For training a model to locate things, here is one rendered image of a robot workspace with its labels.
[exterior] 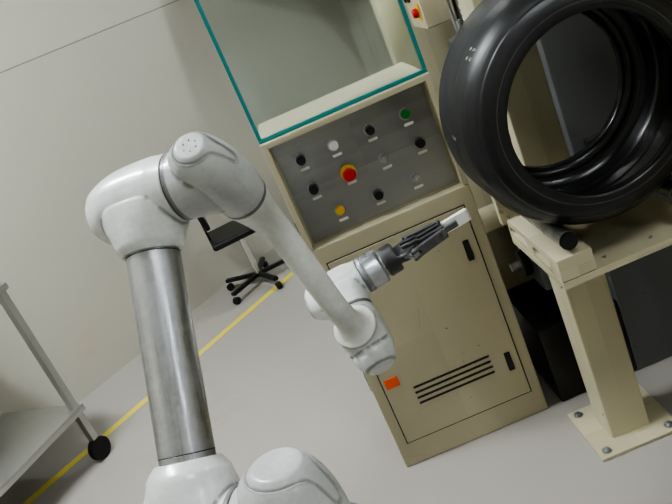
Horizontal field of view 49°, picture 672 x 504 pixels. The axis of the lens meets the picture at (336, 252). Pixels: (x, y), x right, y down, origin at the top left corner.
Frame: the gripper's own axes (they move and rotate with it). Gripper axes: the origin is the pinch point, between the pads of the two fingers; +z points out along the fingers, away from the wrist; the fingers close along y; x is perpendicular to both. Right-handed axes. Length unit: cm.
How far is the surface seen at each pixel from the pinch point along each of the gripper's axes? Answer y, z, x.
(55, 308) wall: 239, -201, 20
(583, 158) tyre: 15.6, 38.2, 9.7
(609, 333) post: 26, 26, 68
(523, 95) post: 25.9, 34.0, -10.3
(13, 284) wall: 230, -207, -6
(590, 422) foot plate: 37, 10, 103
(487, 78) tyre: -11.2, 19.1, -28.9
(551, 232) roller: -5.6, 17.8, 12.8
